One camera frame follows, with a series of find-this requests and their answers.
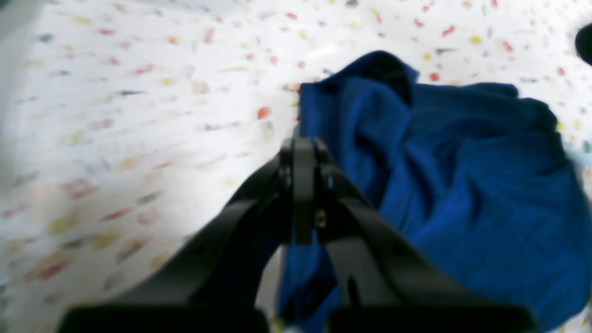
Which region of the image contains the navy blue t-shirt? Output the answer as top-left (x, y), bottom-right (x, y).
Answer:
top-left (299, 51), bottom-right (591, 332)

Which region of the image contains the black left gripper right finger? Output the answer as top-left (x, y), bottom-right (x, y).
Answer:
top-left (303, 138), bottom-right (537, 333)

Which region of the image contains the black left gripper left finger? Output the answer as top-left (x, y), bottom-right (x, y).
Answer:
top-left (59, 138), bottom-right (305, 333)

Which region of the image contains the terrazzo pattern table cloth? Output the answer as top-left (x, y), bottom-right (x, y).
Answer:
top-left (1, 0), bottom-right (591, 333)

